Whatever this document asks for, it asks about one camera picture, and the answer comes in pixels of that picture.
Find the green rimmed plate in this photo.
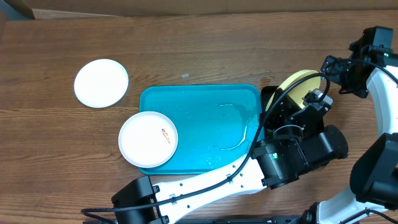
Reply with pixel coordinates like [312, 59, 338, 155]
[265, 70, 320, 111]

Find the pink rimmed white plate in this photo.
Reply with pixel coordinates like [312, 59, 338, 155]
[118, 111, 178, 168]

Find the mint rimmed white plate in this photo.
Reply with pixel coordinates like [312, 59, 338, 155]
[73, 58, 129, 108]

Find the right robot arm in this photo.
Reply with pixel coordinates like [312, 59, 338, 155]
[296, 26, 397, 223]

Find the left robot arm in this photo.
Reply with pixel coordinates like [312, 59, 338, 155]
[111, 89, 348, 223]

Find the black plastic tray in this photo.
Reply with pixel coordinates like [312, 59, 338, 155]
[261, 86, 278, 112]

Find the blue plastic tray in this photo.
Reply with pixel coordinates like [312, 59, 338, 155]
[139, 84, 262, 175]

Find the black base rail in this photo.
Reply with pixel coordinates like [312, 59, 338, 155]
[177, 215, 301, 224]

